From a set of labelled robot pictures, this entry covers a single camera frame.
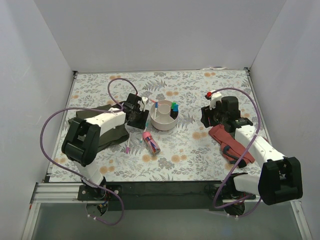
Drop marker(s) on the red cloth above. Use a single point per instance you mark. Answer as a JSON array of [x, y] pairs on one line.
[[231, 149]]

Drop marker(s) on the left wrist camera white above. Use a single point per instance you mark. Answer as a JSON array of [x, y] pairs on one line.
[[142, 103]]

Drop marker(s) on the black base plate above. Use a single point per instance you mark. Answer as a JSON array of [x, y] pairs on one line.
[[157, 195]]

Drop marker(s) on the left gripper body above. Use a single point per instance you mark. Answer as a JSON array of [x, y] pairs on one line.
[[138, 120]]

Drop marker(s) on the blue black highlighter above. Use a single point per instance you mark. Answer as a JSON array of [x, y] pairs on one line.
[[174, 111]]

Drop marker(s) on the white round organizer container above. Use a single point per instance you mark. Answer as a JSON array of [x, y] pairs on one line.
[[163, 121]]

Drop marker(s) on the dark green cloth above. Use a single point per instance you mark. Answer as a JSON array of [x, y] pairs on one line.
[[88, 136]]

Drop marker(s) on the pink lid pencil jar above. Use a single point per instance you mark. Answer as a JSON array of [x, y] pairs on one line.
[[152, 146]]

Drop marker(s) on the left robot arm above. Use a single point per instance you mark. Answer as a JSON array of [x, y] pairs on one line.
[[85, 162]]

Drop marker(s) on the blue capped marker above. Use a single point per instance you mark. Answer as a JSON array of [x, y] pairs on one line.
[[156, 104]]

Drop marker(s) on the floral table mat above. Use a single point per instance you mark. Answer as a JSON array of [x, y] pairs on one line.
[[187, 153]]

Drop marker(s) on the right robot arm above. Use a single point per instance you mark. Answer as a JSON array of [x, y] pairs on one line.
[[280, 179]]

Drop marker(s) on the pink capped marker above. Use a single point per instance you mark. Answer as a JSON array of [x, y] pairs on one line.
[[127, 150]]

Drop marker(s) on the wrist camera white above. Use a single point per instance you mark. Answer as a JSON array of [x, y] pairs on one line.
[[214, 96], [142, 103]]

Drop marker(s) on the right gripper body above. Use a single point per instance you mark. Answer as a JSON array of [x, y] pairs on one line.
[[206, 116]]

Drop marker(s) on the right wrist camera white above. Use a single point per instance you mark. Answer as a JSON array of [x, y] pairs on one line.
[[214, 96]]

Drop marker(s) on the aluminium front rail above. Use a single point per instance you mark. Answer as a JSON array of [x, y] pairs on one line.
[[155, 211]]

